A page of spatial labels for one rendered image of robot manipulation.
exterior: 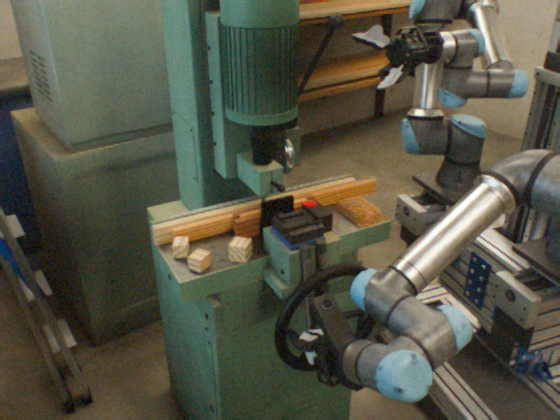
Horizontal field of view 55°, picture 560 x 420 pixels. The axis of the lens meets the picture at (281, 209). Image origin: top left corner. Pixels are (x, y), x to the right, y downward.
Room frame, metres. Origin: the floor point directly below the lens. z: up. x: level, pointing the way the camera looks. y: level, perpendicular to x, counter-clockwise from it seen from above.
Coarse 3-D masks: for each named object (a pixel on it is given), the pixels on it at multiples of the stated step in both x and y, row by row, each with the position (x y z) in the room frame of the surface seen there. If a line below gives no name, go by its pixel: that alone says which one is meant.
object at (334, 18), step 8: (336, 16) 1.24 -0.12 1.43; (328, 24) 1.25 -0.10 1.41; (336, 24) 1.23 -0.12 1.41; (328, 32) 1.26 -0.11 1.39; (328, 40) 1.27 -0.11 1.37; (320, 48) 1.29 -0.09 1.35; (320, 56) 1.31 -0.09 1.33; (312, 64) 1.32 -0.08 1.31; (304, 80) 1.35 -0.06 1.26; (296, 120) 1.44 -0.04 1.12; (280, 128) 1.43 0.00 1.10; (288, 128) 1.44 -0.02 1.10
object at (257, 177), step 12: (240, 156) 1.31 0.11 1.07; (252, 156) 1.31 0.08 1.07; (240, 168) 1.31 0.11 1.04; (252, 168) 1.24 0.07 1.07; (264, 168) 1.23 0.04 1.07; (276, 168) 1.23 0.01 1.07; (252, 180) 1.24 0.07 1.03; (264, 180) 1.21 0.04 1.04; (276, 180) 1.23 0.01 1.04; (264, 192) 1.21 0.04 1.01; (276, 192) 1.23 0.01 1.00
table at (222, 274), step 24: (336, 216) 1.29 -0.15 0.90; (384, 216) 1.29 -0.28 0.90; (216, 240) 1.16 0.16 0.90; (360, 240) 1.22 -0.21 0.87; (168, 264) 1.06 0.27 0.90; (216, 264) 1.06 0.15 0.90; (240, 264) 1.06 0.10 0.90; (264, 264) 1.08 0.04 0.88; (192, 288) 1.00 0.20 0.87; (216, 288) 1.02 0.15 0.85; (288, 288) 1.01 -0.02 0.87
